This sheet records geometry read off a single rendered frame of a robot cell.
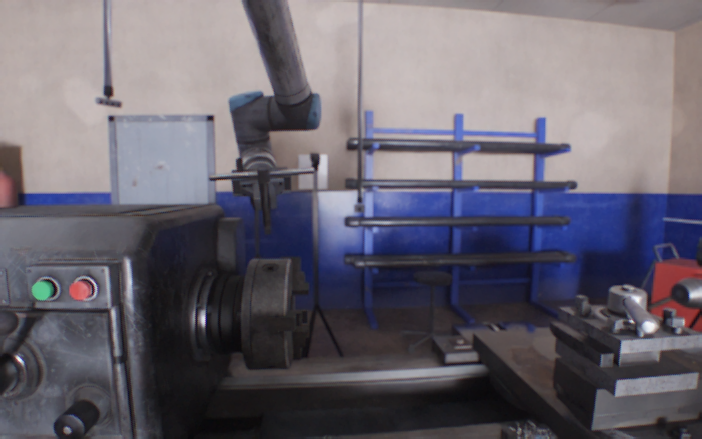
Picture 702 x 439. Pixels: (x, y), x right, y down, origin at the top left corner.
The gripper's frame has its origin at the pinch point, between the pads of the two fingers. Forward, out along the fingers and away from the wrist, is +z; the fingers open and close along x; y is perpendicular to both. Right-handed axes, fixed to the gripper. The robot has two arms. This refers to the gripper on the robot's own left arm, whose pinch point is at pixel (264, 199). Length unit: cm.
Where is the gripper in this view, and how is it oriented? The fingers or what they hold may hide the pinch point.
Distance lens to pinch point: 71.9
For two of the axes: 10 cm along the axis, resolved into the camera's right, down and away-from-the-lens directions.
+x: 9.6, -0.9, 2.8
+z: 2.9, 4.4, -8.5
